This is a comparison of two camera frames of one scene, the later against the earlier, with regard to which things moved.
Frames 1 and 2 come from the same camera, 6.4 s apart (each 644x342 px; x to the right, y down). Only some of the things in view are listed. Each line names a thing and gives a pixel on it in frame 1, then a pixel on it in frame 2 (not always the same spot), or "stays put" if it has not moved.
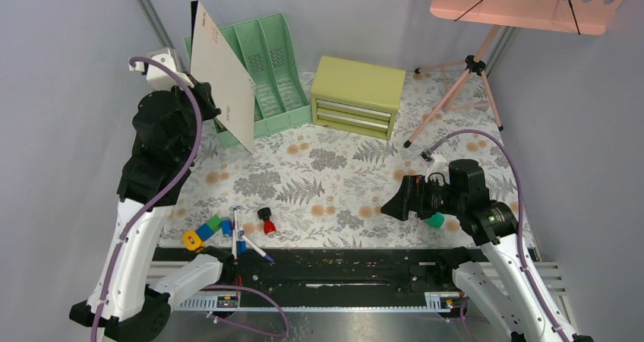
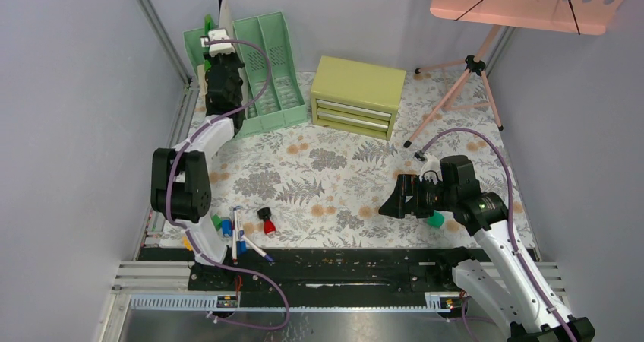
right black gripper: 411,197 stays put
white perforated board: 212,60 to 225,17
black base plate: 263,272 stays put
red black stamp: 264,213 stays put
